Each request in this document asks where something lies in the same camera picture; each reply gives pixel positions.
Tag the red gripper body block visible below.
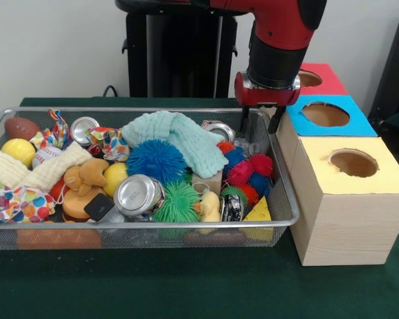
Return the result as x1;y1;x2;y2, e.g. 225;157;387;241
234;71;302;108

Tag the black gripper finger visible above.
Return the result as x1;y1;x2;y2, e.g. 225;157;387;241
267;105;287;134
240;106;251;133

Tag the clear plastic bottle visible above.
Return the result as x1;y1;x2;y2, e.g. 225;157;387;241
234;138;265;156

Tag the wooden box with three holes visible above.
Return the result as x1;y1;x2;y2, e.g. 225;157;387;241
265;62;399;266

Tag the mint green waffle cloth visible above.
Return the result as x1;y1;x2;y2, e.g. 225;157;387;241
121;110;229;179

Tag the yellow cheese wedge toy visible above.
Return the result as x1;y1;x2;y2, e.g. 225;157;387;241
242;195;274;242

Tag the blue spiky rubber ball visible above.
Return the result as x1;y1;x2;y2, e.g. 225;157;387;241
125;138;189;185

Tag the green spiky rubber ball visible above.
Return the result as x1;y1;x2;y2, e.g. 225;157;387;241
152;180;202;223

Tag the silver drink can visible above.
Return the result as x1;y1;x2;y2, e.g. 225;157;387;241
113;174;166;217

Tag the brown plush toy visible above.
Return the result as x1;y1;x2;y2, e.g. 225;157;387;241
64;158;110;197

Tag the dark green table cloth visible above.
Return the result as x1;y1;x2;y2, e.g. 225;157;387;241
0;96;399;319

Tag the cream waffle cloth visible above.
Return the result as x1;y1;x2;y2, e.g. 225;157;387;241
0;141;93;192

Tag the white toy baseball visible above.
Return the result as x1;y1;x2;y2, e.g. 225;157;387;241
31;146;63;169

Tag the brown toy football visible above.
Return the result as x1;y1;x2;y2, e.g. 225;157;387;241
4;116;42;141

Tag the yellow tennis ball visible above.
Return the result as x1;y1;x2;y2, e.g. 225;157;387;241
1;138;37;169

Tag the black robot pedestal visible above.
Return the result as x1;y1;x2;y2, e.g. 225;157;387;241
114;0;239;98

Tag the silver wire mesh bin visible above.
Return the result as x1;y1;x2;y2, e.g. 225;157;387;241
0;106;301;251

